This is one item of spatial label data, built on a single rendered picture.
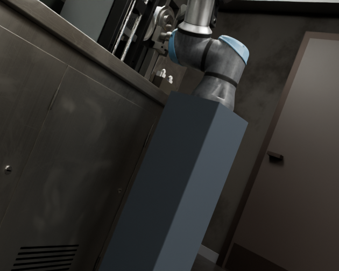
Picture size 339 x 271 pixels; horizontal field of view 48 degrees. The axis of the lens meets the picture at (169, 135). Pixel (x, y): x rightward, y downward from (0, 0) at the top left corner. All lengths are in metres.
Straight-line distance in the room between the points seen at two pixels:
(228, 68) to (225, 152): 0.27
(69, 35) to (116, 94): 0.29
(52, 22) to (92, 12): 0.62
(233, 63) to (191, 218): 0.50
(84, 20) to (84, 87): 0.52
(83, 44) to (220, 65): 0.46
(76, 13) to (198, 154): 0.78
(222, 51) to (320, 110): 2.11
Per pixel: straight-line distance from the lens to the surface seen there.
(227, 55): 1.26
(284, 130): 3.34
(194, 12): 1.29
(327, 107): 3.30
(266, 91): 3.59
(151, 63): 1.69
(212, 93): 1.22
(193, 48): 1.29
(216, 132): 1.16
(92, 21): 1.53
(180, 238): 1.20
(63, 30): 0.96
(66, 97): 1.04
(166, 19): 1.77
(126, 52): 1.41
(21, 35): 0.93
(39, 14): 0.91
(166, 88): 1.85
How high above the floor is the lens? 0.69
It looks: 3 degrees up
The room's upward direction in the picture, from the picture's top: 22 degrees clockwise
